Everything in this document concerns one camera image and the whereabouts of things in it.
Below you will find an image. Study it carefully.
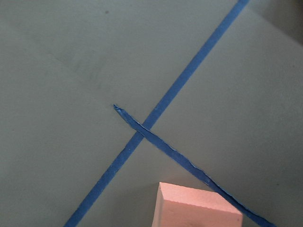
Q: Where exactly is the orange foam block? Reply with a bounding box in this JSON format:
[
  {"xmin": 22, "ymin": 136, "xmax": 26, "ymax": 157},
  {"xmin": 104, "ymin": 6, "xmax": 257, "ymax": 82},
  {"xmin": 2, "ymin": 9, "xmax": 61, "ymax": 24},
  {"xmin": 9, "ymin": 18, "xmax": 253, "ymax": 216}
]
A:
[{"xmin": 152, "ymin": 182, "xmax": 243, "ymax": 227}]

